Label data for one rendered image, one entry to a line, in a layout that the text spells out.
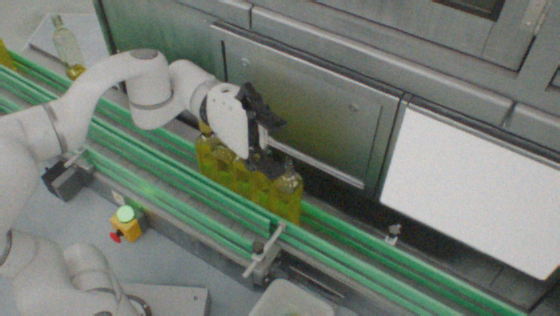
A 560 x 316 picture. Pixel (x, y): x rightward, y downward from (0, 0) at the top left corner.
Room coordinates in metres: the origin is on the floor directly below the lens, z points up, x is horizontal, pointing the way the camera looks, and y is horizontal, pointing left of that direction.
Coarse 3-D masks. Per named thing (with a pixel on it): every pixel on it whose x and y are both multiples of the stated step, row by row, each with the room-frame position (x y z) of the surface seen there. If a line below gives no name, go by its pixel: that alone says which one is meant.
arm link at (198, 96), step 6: (210, 78) 0.61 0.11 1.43; (204, 84) 0.61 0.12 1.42; (210, 84) 0.61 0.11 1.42; (216, 84) 0.61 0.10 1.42; (198, 90) 0.61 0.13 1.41; (204, 90) 0.60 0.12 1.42; (192, 96) 0.60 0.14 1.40; (198, 96) 0.59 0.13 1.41; (204, 96) 0.59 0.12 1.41; (192, 102) 0.59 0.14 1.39; (198, 102) 0.59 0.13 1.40; (192, 108) 0.59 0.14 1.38; (198, 108) 0.58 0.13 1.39; (198, 114) 0.58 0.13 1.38
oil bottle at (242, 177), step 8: (240, 160) 0.73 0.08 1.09; (256, 160) 0.73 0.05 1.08; (232, 168) 0.73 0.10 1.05; (240, 168) 0.72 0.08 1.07; (240, 176) 0.72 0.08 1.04; (248, 176) 0.71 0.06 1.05; (240, 184) 0.72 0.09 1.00; (248, 184) 0.71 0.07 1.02; (240, 192) 0.72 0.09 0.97; (248, 192) 0.71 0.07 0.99
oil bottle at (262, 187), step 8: (256, 176) 0.69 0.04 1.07; (264, 176) 0.68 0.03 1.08; (256, 184) 0.69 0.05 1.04; (264, 184) 0.68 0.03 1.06; (272, 184) 0.68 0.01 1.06; (256, 192) 0.69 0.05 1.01; (264, 192) 0.68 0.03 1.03; (272, 192) 0.68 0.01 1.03; (256, 200) 0.69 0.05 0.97; (264, 200) 0.68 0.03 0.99; (272, 200) 0.68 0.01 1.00; (264, 208) 0.68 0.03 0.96; (272, 208) 0.68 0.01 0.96
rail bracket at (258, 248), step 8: (280, 224) 0.63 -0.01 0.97; (280, 232) 0.61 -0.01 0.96; (272, 240) 0.59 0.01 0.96; (256, 248) 0.54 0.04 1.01; (264, 248) 0.56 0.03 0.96; (256, 256) 0.54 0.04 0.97; (264, 256) 0.54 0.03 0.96; (256, 264) 0.53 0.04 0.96; (248, 272) 0.50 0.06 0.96; (256, 272) 0.53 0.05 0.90; (264, 272) 0.54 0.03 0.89
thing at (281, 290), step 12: (276, 288) 0.53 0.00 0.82; (288, 288) 0.53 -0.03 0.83; (264, 300) 0.49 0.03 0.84; (276, 300) 0.52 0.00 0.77; (288, 300) 0.52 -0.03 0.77; (300, 300) 0.50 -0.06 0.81; (312, 300) 0.49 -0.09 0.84; (252, 312) 0.46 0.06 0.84; (264, 312) 0.48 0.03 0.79; (276, 312) 0.49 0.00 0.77; (288, 312) 0.49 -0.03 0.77; (300, 312) 0.49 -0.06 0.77; (312, 312) 0.48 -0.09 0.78; (324, 312) 0.47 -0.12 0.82
